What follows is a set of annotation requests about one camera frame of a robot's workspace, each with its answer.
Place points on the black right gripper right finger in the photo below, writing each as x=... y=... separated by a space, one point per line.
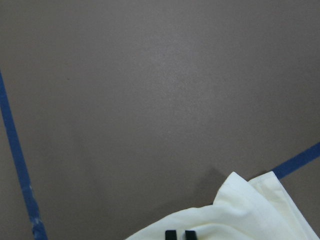
x=190 y=235

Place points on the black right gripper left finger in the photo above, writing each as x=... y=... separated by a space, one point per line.
x=170 y=234

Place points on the cream long-sleeve cat shirt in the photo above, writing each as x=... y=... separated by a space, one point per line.
x=258 y=209

